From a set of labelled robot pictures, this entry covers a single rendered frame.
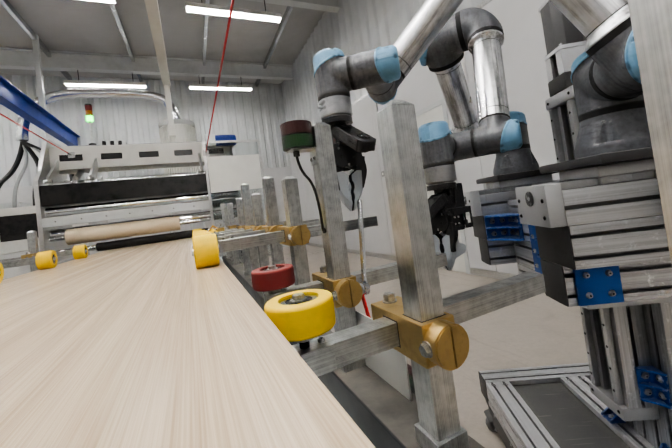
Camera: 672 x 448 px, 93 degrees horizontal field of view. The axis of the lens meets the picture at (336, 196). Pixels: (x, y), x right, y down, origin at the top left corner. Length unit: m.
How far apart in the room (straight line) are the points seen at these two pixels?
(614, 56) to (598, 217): 0.30
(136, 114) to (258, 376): 9.86
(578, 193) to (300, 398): 0.70
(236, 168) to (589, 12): 2.80
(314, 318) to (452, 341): 0.16
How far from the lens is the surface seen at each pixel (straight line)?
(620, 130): 0.88
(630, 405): 1.29
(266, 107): 10.29
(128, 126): 9.98
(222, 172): 3.14
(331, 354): 0.41
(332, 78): 0.75
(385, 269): 0.72
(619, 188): 0.86
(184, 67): 9.09
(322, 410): 0.21
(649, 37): 0.25
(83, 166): 3.55
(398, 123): 0.40
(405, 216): 0.39
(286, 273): 0.61
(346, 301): 0.61
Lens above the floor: 1.01
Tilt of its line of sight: 2 degrees up
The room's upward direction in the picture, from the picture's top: 8 degrees counter-clockwise
